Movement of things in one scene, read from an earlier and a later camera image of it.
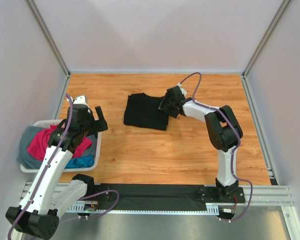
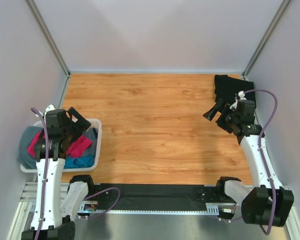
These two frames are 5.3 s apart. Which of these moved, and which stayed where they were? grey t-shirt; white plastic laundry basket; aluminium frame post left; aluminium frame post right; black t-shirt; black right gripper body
Moved: black t-shirt; black right gripper body
Stayed: grey t-shirt; white plastic laundry basket; aluminium frame post right; aluminium frame post left
